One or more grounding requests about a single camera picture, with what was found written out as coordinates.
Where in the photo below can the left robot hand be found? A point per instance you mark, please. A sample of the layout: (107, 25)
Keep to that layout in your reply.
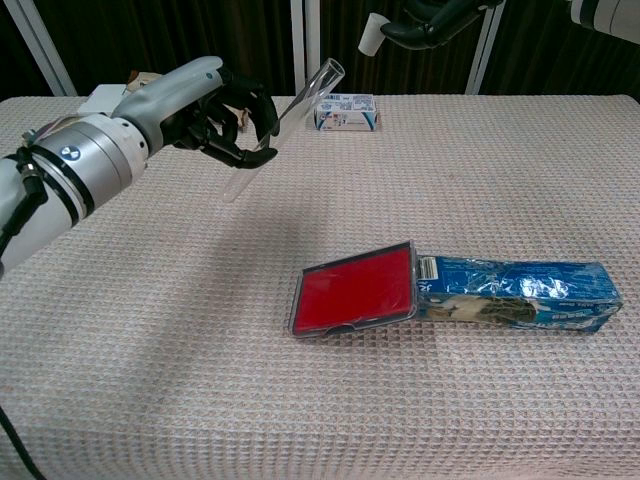
(165, 102)

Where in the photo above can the red plastic case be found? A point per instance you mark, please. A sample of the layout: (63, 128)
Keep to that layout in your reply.
(356, 292)

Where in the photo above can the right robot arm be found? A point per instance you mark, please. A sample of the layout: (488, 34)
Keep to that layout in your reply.
(607, 14)

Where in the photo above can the long blue cardboard box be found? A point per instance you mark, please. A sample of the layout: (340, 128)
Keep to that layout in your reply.
(515, 295)

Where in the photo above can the small white blue box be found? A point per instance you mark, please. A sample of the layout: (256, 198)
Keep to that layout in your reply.
(346, 113)

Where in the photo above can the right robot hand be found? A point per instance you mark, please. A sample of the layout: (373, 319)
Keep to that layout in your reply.
(435, 20)

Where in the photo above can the beige waffle tablecloth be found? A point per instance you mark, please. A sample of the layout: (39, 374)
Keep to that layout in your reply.
(320, 310)

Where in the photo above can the dark curtain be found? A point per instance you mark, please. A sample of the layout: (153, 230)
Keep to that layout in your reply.
(165, 35)

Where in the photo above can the clear plastic tube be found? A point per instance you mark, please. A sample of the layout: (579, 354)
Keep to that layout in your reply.
(285, 122)

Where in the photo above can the white frame post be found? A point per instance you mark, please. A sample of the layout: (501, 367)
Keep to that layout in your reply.
(42, 47)
(304, 47)
(482, 52)

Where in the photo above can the white box behind hand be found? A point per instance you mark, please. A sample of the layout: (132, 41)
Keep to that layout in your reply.
(104, 99)

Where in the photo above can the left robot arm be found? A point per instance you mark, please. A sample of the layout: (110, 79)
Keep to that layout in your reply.
(70, 165)

